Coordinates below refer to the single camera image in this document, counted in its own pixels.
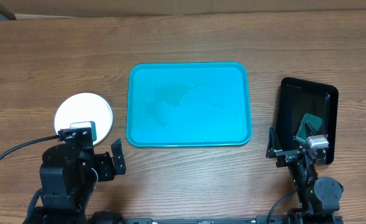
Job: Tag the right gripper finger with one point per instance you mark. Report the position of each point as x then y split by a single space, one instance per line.
309 130
274 147

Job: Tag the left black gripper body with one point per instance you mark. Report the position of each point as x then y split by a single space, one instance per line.
104 165

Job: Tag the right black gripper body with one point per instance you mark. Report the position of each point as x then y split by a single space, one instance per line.
287 157

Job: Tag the green scouring sponge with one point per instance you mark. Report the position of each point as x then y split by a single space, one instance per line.
314 120

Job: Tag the white plate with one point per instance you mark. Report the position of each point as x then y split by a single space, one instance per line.
85 110

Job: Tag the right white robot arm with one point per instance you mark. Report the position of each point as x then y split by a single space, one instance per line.
319 197

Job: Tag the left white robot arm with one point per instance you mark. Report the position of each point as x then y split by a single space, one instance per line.
69 174

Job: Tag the black water tray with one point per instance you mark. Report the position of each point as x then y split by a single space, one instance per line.
303 101

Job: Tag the teal plastic tray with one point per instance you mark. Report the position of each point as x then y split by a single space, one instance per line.
198 104

